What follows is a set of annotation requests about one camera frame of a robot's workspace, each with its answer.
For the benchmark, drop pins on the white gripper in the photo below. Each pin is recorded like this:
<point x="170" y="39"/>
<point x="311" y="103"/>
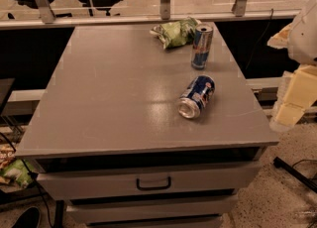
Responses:
<point x="306" y="42"/>

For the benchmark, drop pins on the blue silver redbull can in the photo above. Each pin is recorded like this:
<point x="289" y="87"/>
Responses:
<point x="201" y="45"/>

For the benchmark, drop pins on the blue pepsi can lying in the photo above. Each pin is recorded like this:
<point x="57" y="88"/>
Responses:
<point x="196" y="97"/>

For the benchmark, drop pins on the black stand leg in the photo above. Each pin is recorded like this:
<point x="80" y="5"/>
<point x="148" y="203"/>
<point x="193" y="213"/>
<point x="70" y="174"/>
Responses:
<point x="280" y="164"/>

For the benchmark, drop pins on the middle grey drawer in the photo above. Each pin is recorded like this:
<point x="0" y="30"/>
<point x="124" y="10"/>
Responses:
<point x="152" y="209"/>

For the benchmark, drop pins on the grey drawer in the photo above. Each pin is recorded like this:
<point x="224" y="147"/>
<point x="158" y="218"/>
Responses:
<point x="152" y="209"/>
<point x="112" y="183"/>

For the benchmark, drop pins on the green chip bag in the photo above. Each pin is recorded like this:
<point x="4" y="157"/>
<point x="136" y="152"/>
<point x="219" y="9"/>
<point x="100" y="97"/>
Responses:
<point x="176" y="34"/>

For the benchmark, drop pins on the grey drawer cabinet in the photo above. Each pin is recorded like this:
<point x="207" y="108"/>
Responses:
<point x="111" y="104"/>

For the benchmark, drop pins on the top grey drawer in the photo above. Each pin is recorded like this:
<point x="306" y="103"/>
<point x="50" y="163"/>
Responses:
<point x="112" y="183"/>

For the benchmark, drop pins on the green snack bag on floor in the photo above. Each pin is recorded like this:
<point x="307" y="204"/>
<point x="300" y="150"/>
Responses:
<point x="13" y="169"/>

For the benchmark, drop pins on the black shoe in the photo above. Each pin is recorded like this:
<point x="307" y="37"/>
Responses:
<point x="30" y="218"/>

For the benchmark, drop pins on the black drawer handle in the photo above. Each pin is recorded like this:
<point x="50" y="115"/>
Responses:
<point x="153" y="184"/>

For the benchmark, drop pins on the left metal glass bracket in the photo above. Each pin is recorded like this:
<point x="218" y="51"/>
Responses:
<point x="46" y="12"/>

